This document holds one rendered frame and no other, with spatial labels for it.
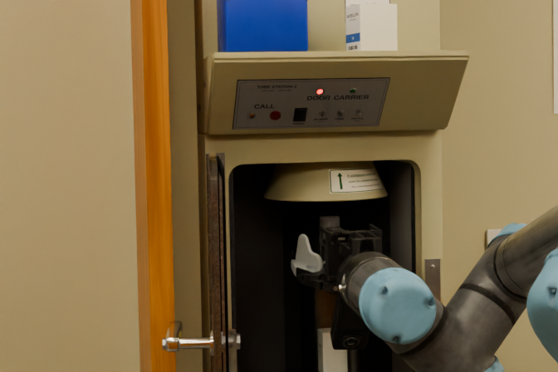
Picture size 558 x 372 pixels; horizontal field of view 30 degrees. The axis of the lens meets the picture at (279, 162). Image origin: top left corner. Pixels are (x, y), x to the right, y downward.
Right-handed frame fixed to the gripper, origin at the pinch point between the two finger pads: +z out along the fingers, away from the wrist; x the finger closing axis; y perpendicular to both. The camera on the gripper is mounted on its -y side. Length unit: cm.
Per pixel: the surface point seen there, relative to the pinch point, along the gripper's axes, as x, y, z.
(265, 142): 9.8, 17.9, -5.1
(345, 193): -1.2, 10.7, -3.9
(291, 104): 7.5, 23.1, -11.2
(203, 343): 21.3, -0.4, -34.0
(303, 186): 4.2, 11.6, -2.2
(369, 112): -2.9, 21.8, -10.1
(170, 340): 24.6, 0.1, -33.8
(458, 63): -12.9, 27.9, -15.6
